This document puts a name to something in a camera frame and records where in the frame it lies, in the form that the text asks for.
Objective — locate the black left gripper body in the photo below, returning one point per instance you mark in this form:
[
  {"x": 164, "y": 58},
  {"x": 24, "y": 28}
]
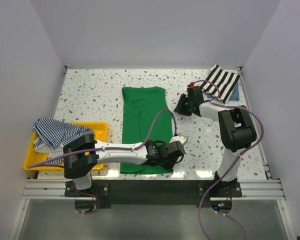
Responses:
[{"x": 168, "y": 163}]

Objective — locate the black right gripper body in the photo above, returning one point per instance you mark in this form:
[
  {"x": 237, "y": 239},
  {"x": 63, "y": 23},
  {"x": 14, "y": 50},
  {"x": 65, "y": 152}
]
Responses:
[{"x": 183, "y": 107}]

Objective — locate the green tank top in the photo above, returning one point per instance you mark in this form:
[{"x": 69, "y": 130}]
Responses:
[{"x": 140, "y": 107}]

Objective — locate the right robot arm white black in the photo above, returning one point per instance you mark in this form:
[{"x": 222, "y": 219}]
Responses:
[{"x": 237, "y": 131}]

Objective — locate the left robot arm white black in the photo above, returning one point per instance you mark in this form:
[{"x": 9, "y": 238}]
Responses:
[{"x": 83, "y": 154}]

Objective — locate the blue folded tank top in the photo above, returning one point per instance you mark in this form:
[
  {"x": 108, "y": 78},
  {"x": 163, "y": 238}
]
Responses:
[{"x": 234, "y": 96}]

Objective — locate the blue white striped tank top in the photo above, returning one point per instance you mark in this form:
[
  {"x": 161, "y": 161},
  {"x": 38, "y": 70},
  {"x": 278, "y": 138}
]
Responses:
[{"x": 53, "y": 135}]

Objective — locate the black white striped folded top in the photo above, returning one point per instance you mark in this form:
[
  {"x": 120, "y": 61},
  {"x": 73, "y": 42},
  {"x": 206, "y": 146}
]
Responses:
[{"x": 220, "y": 83}]

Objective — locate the yellow plastic tray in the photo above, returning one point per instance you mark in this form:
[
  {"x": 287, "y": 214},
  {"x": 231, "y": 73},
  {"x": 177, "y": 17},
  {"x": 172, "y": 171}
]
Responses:
[{"x": 100, "y": 130}]

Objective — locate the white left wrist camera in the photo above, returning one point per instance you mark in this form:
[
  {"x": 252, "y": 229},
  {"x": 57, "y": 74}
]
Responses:
[{"x": 182, "y": 139}]

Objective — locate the aluminium front rail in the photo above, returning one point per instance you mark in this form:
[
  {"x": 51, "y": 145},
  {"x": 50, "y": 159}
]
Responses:
[{"x": 243, "y": 190}]

